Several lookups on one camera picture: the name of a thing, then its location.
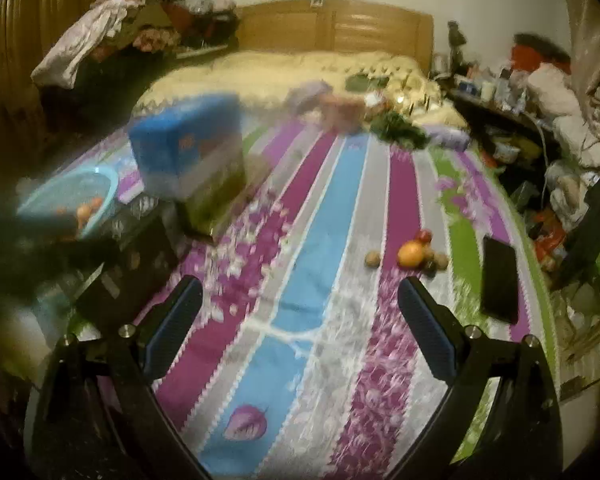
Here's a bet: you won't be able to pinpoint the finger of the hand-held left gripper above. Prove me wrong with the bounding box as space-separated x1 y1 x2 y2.
65 236 123 273

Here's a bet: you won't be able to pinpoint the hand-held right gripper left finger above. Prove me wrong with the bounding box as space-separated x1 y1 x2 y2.
25 275 204 480

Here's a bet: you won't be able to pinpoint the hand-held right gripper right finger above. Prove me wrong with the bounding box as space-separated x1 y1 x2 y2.
390 276 567 480

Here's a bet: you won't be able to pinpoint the light blue plastic basin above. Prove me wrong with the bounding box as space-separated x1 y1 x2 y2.
17 167 118 238

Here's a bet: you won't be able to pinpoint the small orange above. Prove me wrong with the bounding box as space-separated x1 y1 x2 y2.
397 241 426 268

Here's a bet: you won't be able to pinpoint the black printed box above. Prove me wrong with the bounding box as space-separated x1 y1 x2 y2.
75 195 181 318

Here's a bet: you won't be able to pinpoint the black smartphone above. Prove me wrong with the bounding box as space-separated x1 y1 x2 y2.
480 235 521 325

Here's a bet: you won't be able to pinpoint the blue and green carton box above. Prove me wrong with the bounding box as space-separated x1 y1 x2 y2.
128 92 247 233

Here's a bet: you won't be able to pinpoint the striped floral bedsheet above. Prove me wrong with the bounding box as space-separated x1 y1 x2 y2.
10 115 561 480

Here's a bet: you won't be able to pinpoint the red plastic bag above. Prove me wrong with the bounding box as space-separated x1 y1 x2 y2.
532 210 568 266

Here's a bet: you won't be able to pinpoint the purple packet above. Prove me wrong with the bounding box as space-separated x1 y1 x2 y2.
422 122 473 151

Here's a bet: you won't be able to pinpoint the green leafy vegetables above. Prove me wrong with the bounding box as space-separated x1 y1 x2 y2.
370 110 431 149

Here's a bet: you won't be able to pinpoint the black garment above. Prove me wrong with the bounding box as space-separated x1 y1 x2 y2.
565 175 600 286

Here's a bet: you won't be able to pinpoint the white and pink garment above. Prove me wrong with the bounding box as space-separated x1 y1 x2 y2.
30 0 141 88

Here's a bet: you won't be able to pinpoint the dark nightstand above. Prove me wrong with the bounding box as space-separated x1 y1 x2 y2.
447 85 546 161

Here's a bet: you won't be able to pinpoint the pale yellow quilt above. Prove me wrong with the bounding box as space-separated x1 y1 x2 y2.
132 49 468 126

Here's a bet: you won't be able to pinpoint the dark clothes pile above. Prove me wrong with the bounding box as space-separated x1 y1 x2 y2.
100 0 241 56

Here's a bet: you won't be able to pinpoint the purple plastic bag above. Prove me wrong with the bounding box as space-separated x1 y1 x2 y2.
285 80 331 113

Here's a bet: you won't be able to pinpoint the pile of bedding and clothes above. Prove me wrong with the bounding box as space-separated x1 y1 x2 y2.
510 32 600 211

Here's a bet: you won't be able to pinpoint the black desk lamp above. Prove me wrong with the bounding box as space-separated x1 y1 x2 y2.
447 20 468 75

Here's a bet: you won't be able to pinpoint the wooden bed headboard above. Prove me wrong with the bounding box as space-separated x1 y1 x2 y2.
235 0 435 78

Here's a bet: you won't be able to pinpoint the white cable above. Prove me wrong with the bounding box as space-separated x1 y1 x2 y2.
527 110 552 196

